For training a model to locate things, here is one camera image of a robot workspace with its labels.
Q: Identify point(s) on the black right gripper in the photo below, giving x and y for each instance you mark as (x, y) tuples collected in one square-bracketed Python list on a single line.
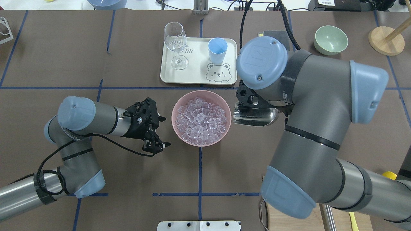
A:
[(260, 103)]

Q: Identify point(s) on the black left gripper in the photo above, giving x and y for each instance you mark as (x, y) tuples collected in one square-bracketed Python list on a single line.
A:
[(135, 131)]

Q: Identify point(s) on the stainless steel ice scoop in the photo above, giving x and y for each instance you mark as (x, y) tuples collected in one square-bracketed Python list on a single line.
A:
[(255, 117)]

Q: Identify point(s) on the pink bowl of ice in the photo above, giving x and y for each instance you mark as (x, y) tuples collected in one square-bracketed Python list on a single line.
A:
[(201, 118)]

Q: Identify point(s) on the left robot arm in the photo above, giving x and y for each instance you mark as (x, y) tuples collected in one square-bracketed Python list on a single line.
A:
[(73, 169)]

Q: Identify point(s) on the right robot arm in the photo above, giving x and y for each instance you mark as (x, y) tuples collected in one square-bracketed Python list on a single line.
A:
[(323, 97)]

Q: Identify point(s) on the light blue plastic cup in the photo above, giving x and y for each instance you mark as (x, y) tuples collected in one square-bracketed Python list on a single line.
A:
[(217, 48)]

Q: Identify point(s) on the wooden cup tree stand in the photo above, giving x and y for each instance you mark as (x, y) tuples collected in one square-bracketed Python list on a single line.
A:
[(386, 38)]

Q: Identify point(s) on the cream bear serving tray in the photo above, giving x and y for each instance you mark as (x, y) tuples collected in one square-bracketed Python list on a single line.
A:
[(200, 69)]

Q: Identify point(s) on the black power strip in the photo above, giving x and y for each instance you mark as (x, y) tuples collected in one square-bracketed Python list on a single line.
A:
[(239, 5)]

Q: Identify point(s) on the clear wine glass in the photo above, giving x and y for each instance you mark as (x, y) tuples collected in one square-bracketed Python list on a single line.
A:
[(175, 40)]

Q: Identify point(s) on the green ceramic bowl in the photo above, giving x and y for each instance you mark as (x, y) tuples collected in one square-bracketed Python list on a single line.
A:
[(330, 40)]

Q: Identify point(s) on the black device box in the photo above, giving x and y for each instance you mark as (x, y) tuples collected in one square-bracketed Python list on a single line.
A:
[(350, 5)]

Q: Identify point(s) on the wooden cutting board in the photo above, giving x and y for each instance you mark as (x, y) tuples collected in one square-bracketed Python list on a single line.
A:
[(274, 220)]

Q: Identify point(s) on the blue plastic bowl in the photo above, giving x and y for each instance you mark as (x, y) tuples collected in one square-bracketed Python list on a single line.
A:
[(107, 4)]

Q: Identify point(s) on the large yellow lemon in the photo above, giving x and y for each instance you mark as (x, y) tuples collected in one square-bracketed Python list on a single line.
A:
[(390, 175)]

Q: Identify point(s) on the yellow plastic knife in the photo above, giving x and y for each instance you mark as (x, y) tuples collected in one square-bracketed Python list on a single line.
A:
[(354, 225)]

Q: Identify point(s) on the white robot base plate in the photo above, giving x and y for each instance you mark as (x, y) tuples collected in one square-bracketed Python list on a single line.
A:
[(211, 225)]

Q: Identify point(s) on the aluminium frame post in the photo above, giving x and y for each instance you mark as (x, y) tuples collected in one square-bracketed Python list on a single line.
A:
[(200, 7)]

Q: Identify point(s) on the white wire cup rack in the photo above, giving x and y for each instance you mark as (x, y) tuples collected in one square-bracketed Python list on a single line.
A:
[(5, 31)]

